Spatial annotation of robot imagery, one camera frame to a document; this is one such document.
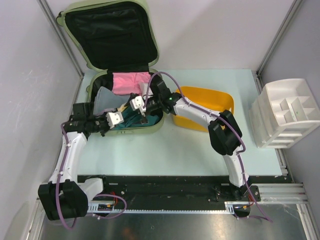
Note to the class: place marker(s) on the green hard-shell suitcase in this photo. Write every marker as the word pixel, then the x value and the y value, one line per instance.
pixel 113 36

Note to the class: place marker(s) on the grey folded garment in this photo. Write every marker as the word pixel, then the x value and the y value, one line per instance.
pixel 106 100

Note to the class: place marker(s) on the pink folded garment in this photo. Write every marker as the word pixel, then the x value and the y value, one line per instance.
pixel 125 83

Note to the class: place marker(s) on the yellow plastic basket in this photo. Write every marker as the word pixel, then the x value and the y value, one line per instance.
pixel 208 98

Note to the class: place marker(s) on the white plastic drawer organizer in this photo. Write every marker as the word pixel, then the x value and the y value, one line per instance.
pixel 283 114

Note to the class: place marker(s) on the teal garment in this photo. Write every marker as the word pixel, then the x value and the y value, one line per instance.
pixel 132 119

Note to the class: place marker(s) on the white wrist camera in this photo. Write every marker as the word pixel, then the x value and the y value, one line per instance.
pixel 137 104
pixel 114 118

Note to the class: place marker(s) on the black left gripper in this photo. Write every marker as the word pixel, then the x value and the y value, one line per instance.
pixel 107 128

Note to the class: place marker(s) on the aluminium frame rail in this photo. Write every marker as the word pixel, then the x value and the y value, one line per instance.
pixel 282 193

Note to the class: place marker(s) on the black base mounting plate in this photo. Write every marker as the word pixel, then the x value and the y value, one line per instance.
pixel 171 193

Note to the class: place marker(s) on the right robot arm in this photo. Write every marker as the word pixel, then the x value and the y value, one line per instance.
pixel 224 132

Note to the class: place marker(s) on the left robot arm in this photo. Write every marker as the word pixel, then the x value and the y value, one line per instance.
pixel 62 196

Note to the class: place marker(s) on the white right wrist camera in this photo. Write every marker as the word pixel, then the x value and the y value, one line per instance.
pixel 137 104

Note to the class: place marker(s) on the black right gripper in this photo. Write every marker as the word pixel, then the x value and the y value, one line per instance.
pixel 145 120

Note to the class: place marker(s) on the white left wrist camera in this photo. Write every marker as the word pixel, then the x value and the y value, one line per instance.
pixel 114 118

